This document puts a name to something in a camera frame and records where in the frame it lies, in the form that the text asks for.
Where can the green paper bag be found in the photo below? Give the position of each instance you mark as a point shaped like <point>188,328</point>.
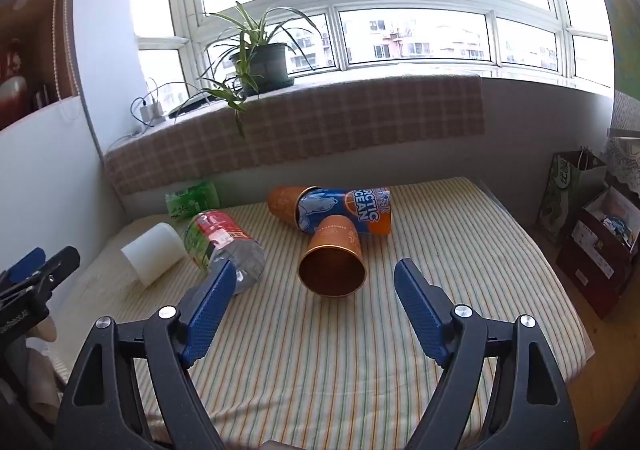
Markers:
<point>565,195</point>

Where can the dark red cardboard box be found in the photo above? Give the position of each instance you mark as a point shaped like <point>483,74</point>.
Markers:
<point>590,282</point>

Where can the blue and orange can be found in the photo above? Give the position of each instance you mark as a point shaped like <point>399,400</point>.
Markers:
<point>350,210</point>

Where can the white power adapter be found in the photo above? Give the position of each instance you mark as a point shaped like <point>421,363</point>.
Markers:
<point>151,112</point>

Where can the plaid window seat cushion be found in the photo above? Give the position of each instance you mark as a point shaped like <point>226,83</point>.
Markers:
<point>350,115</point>

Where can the green tissue packet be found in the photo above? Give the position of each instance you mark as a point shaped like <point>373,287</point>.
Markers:
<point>192,200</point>

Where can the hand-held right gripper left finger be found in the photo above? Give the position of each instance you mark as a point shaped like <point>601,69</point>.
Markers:
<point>207,312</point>

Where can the white lace cloth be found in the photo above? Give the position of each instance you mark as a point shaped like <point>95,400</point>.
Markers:
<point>625,155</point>

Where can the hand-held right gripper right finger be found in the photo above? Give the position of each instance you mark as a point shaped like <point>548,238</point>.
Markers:
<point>422,312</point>

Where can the clear plastic bottle red label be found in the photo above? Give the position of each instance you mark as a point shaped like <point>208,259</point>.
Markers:
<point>220,235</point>

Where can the striped mattress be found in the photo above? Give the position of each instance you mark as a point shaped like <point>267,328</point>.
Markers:
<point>325,360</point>

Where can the white paper roll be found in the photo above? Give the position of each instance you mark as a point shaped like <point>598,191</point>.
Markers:
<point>152,254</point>

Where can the wooden shelf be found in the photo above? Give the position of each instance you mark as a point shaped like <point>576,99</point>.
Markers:
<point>25,30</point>

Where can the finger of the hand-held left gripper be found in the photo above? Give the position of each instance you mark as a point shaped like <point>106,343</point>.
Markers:
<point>60,264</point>
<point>27,264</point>

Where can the potted spider plant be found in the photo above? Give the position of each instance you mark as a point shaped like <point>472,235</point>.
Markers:
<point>265,65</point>

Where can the orange cup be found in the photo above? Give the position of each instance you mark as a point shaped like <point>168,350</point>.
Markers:
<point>332,242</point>
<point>282,201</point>

